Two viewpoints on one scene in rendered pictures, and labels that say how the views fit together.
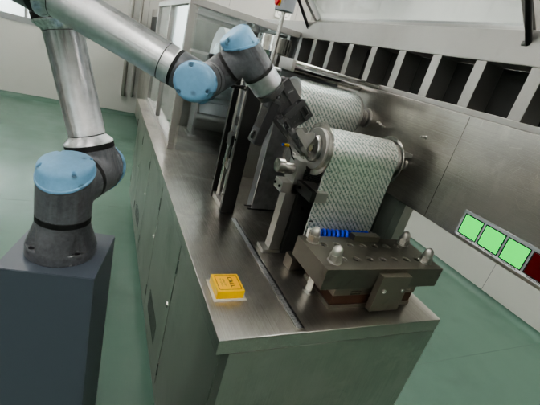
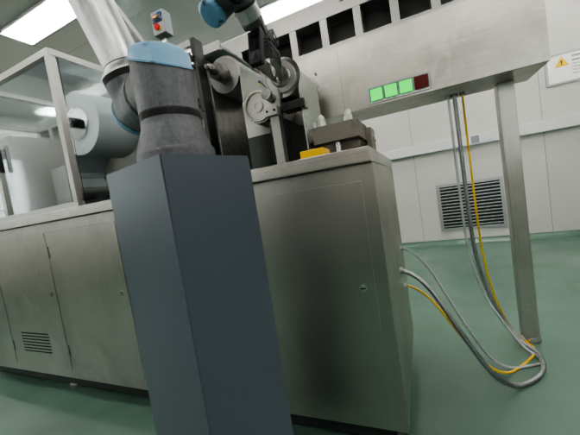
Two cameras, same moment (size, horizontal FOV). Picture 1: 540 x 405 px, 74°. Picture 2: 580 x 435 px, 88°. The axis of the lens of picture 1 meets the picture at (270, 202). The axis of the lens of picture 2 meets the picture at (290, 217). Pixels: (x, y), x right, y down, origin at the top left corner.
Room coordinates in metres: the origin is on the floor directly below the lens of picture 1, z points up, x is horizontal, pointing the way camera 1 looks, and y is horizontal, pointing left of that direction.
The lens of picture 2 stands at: (0.10, 0.67, 0.80)
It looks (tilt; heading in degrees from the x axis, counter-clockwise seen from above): 4 degrees down; 322
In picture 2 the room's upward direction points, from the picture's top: 9 degrees counter-clockwise
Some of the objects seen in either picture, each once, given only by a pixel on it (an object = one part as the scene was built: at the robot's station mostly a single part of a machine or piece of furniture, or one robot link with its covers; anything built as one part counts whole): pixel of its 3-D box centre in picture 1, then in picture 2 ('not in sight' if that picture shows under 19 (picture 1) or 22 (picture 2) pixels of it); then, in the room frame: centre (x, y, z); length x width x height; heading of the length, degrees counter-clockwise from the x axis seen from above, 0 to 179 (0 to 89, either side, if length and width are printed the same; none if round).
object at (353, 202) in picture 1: (347, 205); (312, 116); (1.00, -0.22, 1.11); 0.23 x 0.01 x 0.18; 118
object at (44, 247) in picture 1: (63, 231); (174, 140); (0.72, 0.45, 0.95); 0.15 x 0.15 x 0.10
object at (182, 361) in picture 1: (204, 234); (152, 288); (1.84, 0.32, 0.43); 2.52 x 0.64 x 0.86; 28
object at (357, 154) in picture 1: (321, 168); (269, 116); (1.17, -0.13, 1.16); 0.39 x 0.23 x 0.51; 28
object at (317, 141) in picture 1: (313, 148); (280, 77); (0.99, -0.08, 1.25); 0.07 x 0.02 x 0.07; 28
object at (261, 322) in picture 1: (217, 160); (134, 206); (1.84, 0.33, 0.88); 2.52 x 0.66 x 0.04; 28
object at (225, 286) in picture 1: (227, 286); (315, 154); (0.74, 0.05, 0.91); 0.07 x 0.07 x 0.02; 28
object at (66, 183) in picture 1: (67, 185); (163, 83); (0.72, 0.45, 1.07); 0.13 x 0.12 x 0.14; 3
